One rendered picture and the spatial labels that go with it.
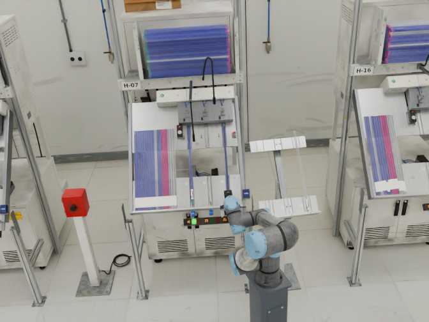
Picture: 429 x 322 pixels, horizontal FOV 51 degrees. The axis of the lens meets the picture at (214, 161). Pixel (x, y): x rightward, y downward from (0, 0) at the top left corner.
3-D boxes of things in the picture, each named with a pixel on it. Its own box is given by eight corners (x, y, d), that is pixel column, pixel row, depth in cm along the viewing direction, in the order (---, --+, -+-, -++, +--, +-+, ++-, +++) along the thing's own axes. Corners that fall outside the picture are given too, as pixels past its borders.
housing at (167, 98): (234, 106, 295) (234, 97, 282) (159, 110, 295) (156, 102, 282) (233, 94, 297) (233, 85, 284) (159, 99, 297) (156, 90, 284)
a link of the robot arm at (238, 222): (255, 228, 227) (248, 207, 230) (233, 234, 224) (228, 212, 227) (251, 230, 234) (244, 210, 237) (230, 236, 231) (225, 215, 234)
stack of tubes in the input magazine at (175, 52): (231, 73, 277) (229, 29, 263) (148, 78, 277) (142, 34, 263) (230, 66, 288) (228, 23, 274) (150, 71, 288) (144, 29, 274)
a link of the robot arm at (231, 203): (226, 213, 226) (221, 196, 228) (226, 215, 236) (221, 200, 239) (241, 208, 226) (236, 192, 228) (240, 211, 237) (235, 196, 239)
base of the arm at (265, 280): (287, 283, 238) (288, 269, 233) (262, 292, 234) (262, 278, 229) (274, 264, 251) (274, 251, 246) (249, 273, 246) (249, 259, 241)
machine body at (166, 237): (244, 260, 334) (242, 190, 303) (149, 266, 335) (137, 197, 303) (237, 208, 391) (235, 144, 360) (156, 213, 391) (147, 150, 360)
